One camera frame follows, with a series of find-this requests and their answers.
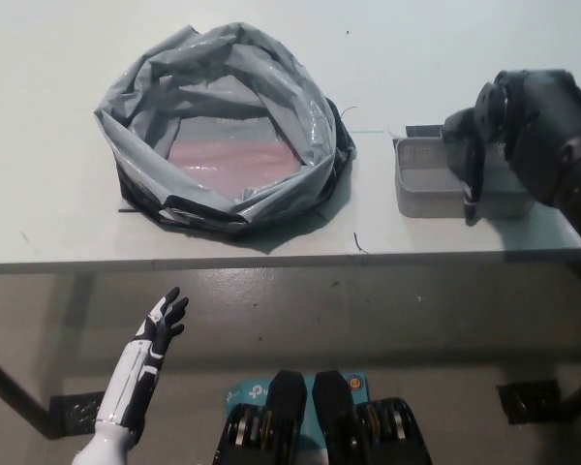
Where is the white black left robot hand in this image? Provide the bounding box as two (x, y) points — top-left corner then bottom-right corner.
(96, 286), (190, 432)

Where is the grey black plastic bag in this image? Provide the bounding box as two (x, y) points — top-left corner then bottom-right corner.
(93, 21), (358, 256)

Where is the small grey rectangular basket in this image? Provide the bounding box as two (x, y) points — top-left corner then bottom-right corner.
(391, 136), (534, 218)

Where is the teal robot body top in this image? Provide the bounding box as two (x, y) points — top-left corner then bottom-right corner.
(225, 371), (370, 443)

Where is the pink flat packet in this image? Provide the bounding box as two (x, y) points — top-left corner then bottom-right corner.
(167, 139), (302, 200)

